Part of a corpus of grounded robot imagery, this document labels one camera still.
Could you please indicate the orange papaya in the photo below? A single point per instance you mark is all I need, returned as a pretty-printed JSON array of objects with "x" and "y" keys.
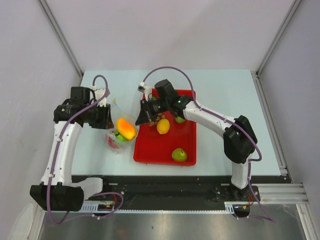
[{"x": 126, "y": 129}]

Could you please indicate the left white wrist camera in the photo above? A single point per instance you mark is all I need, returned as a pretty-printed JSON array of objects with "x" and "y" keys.
[{"x": 100, "y": 95}]

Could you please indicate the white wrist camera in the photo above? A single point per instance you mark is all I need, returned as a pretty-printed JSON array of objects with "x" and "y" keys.
[
  {"x": 146, "y": 90},
  {"x": 100, "y": 95}
]

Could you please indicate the brown longan bunch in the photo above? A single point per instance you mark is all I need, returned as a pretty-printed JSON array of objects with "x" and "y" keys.
[{"x": 159, "y": 117}]

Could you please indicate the red plastic tray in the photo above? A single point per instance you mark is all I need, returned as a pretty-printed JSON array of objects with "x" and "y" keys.
[{"x": 154, "y": 148}]

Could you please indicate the aluminium rail frame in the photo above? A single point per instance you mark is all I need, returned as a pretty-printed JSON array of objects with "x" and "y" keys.
[{"x": 282, "y": 193}]

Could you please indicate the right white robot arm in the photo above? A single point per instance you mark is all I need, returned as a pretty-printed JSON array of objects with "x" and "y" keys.
[{"x": 239, "y": 139}]

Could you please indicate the green sugar apple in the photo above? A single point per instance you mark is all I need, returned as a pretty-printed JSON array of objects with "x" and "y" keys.
[{"x": 180, "y": 120}]

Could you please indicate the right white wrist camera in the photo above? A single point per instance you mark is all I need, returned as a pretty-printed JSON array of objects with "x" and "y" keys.
[{"x": 146, "y": 90}]

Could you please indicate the green pear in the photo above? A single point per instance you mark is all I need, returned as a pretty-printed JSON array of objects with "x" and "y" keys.
[{"x": 179, "y": 155}]

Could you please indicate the yellow lemon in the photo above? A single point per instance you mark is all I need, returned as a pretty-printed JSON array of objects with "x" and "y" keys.
[{"x": 163, "y": 126}]

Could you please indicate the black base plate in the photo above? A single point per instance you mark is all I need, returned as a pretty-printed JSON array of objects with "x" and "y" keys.
[{"x": 216, "y": 187}]

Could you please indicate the red bell pepper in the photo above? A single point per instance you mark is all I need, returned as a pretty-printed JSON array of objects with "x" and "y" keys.
[{"x": 111, "y": 142}]

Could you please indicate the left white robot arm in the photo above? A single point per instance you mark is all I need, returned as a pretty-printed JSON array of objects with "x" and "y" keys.
[{"x": 56, "y": 191}]

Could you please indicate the green guava black stripe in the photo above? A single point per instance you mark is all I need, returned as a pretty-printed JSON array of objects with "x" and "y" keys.
[{"x": 119, "y": 136}]

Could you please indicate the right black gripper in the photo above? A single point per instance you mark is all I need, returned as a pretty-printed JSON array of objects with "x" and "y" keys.
[{"x": 144, "y": 116}]

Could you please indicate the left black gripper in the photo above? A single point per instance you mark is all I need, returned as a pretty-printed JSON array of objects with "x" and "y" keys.
[{"x": 105, "y": 122}]

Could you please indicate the clear zip top bag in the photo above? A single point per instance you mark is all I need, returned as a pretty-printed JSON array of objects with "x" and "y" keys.
[{"x": 117, "y": 112}]

